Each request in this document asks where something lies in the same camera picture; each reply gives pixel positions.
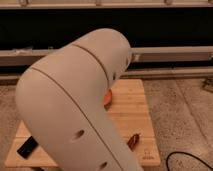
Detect orange ceramic bowl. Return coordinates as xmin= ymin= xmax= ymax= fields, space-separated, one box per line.
xmin=103 ymin=89 xmax=112 ymax=106

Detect black remote control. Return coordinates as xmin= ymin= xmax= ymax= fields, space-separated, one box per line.
xmin=17 ymin=136 xmax=38 ymax=159

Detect wooden table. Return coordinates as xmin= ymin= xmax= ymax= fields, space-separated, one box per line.
xmin=5 ymin=79 xmax=160 ymax=168

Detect brown red snack object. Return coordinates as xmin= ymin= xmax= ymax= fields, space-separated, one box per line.
xmin=127 ymin=133 xmax=140 ymax=150

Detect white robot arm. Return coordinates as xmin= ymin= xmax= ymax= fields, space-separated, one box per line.
xmin=15 ymin=28 xmax=143 ymax=171

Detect black floor cable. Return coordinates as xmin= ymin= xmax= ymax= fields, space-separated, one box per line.
xmin=165 ymin=151 xmax=213 ymax=171

